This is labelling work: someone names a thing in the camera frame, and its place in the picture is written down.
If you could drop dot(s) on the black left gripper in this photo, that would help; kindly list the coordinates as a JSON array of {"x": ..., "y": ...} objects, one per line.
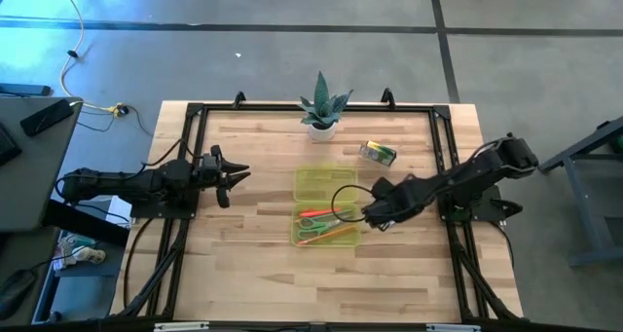
[{"x": 211, "y": 173}]

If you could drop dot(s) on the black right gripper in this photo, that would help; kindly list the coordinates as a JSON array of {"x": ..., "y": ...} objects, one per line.
[{"x": 399, "y": 200}]

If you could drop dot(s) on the yellow green crayon box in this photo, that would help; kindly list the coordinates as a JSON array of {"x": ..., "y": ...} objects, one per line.
[{"x": 378, "y": 153}]

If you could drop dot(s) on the orange pencil pink eraser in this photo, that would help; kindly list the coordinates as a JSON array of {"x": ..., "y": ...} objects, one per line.
[{"x": 331, "y": 234}]

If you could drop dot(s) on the green translucent pencil case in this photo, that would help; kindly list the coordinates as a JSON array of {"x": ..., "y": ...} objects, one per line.
[{"x": 323, "y": 183}]

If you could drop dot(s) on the orange pen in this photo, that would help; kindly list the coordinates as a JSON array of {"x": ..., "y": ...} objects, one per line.
[{"x": 316, "y": 212}]

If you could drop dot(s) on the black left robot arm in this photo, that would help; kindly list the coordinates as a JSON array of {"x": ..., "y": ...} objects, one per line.
[{"x": 121, "y": 183}]

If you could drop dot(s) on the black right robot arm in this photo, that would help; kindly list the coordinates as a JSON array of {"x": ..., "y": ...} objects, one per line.
[{"x": 487, "y": 169}]

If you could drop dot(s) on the white plant pot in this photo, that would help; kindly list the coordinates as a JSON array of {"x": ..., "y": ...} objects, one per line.
[{"x": 322, "y": 133}]

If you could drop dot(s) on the green succulent plant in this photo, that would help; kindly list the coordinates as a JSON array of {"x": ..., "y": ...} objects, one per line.
[{"x": 323, "y": 103}]

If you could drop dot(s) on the white paper sheet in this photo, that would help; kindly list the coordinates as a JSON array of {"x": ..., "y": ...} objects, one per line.
[{"x": 120, "y": 208}]

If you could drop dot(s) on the yellow power plug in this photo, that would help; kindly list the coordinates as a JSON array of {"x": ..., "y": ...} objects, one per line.
[{"x": 117, "y": 110}]

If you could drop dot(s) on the small pale toy figure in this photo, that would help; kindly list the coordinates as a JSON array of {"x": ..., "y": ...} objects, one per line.
[{"x": 83, "y": 254}]

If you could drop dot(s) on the grey-blue metal cart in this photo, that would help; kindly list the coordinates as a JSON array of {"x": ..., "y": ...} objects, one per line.
[{"x": 579, "y": 186}]

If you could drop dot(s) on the black phone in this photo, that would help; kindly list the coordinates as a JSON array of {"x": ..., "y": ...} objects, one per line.
[{"x": 46, "y": 118}]

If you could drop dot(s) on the grey desk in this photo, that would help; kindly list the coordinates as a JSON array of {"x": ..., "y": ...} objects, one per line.
[{"x": 34, "y": 176}]

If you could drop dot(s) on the black flat bar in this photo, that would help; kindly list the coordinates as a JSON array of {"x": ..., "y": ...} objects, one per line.
[{"x": 24, "y": 89}]

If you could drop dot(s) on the black keyboard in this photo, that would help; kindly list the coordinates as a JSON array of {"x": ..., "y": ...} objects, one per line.
[{"x": 7, "y": 144}]

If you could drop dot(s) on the dark computer mouse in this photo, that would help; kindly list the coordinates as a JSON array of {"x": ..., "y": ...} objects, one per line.
[{"x": 14, "y": 288}]

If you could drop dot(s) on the black aluminium table frame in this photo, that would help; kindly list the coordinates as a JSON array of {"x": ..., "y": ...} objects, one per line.
[{"x": 316, "y": 107}]

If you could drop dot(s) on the silver table bracket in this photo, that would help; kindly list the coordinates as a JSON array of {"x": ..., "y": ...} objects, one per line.
[
  {"x": 452, "y": 328},
  {"x": 181, "y": 327}
]

